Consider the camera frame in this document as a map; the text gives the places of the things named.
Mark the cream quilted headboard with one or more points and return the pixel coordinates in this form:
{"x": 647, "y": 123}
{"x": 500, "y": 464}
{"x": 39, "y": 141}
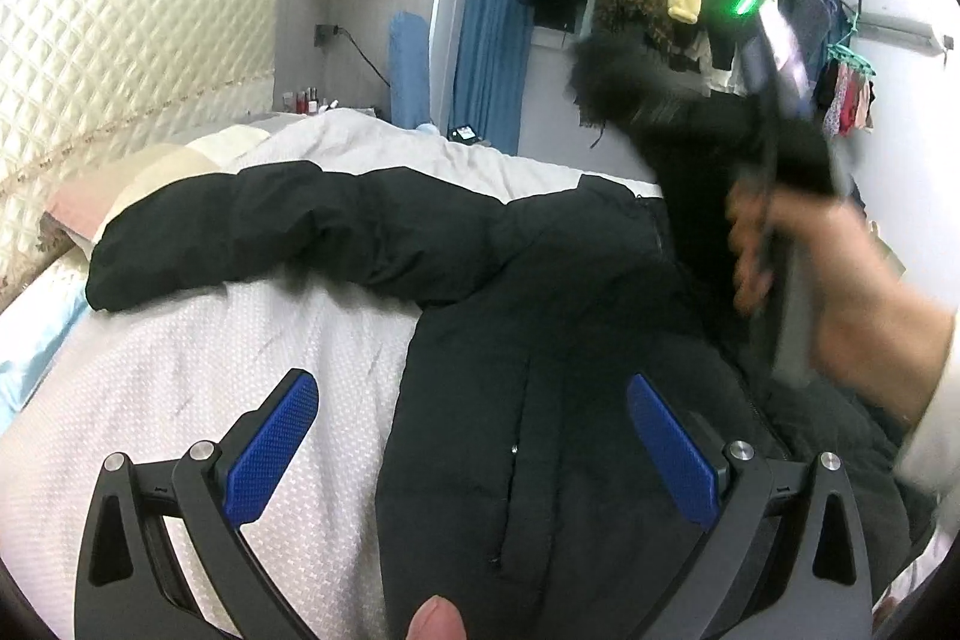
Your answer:
{"x": 112, "y": 85}

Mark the white air conditioner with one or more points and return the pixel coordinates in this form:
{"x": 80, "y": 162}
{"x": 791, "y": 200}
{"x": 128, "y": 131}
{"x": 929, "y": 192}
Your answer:
{"x": 904, "y": 21}

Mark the hanging underwear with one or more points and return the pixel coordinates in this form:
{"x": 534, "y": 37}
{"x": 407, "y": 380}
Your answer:
{"x": 847, "y": 100}

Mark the green clip hanger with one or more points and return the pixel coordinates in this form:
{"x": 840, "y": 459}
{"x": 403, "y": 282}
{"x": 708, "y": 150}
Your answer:
{"x": 851, "y": 57}

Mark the leopard print scarf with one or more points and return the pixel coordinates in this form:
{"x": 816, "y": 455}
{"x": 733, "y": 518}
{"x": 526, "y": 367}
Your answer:
{"x": 637, "y": 3}

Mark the row of cosmetic bottles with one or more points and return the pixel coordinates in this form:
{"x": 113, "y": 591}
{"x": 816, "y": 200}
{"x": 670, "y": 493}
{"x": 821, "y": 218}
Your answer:
{"x": 304, "y": 102}

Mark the person's left hand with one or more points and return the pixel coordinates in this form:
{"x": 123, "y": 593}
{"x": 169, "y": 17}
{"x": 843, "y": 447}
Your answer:
{"x": 435, "y": 621}

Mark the beige pillow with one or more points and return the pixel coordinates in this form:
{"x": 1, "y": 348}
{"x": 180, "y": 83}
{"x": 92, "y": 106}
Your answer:
{"x": 150, "y": 175}

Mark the light blue pillow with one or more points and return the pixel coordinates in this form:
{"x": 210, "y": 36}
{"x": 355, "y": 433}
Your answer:
{"x": 37, "y": 347}

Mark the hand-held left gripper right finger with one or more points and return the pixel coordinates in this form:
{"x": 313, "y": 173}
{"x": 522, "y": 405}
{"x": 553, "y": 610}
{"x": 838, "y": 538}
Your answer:
{"x": 671, "y": 452}

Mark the blue curtain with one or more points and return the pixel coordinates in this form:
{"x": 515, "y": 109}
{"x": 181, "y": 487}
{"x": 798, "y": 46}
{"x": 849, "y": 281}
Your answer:
{"x": 491, "y": 63}

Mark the person's right forearm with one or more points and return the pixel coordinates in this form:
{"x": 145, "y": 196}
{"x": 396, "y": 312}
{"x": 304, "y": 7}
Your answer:
{"x": 934, "y": 452}

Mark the black puffer jacket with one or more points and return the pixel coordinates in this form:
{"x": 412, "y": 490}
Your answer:
{"x": 525, "y": 325}

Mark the small screen device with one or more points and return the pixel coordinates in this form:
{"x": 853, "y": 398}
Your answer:
{"x": 463, "y": 132}

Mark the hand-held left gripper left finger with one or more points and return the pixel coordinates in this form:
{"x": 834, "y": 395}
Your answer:
{"x": 274, "y": 445}

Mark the person's right hand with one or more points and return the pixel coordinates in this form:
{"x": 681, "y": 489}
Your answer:
{"x": 862, "y": 287}

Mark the grey bed cover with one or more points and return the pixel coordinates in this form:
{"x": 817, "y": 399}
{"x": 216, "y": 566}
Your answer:
{"x": 210, "y": 377}

